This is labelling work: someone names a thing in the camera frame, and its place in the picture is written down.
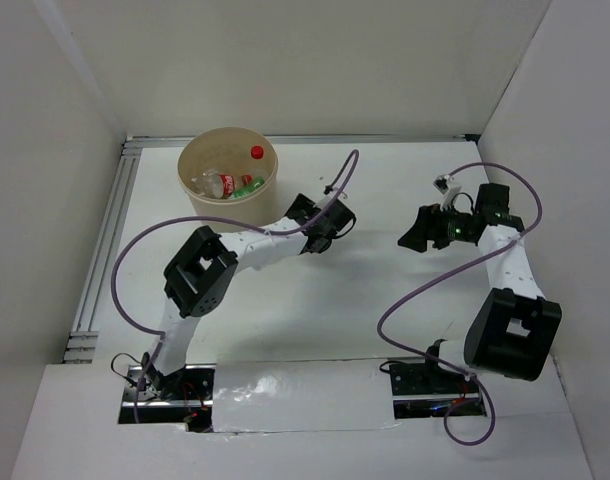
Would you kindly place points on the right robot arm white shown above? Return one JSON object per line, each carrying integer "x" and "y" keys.
{"x": 514, "y": 330}

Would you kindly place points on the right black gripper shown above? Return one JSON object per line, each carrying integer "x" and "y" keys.
{"x": 428, "y": 226}

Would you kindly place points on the aluminium frame rail back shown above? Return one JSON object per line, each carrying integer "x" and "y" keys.
{"x": 180, "y": 141}

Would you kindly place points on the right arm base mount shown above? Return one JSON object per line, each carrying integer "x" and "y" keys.
{"x": 420, "y": 390}

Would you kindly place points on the green plastic bottle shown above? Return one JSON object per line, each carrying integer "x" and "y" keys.
{"x": 250, "y": 187}

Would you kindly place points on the aluminium frame rail left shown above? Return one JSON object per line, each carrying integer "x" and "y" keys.
{"x": 84, "y": 333}

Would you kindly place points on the aluminium frame rail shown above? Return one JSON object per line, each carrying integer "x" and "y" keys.
{"x": 180, "y": 141}
{"x": 84, "y": 333}

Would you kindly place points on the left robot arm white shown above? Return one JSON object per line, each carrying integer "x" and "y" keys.
{"x": 199, "y": 275}

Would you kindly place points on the clear bottle red label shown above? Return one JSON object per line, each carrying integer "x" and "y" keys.
{"x": 257, "y": 152}

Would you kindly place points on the small bottle red label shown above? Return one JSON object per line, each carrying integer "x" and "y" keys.
{"x": 216, "y": 185}

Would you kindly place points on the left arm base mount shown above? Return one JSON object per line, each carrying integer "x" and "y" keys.
{"x": 187, "y": 399}

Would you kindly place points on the beige round plastic bin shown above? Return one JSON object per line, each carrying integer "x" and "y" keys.
{"x": 227, "y": 149}

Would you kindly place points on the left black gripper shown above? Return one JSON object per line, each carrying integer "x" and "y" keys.
{"x": 302, "y": 203}

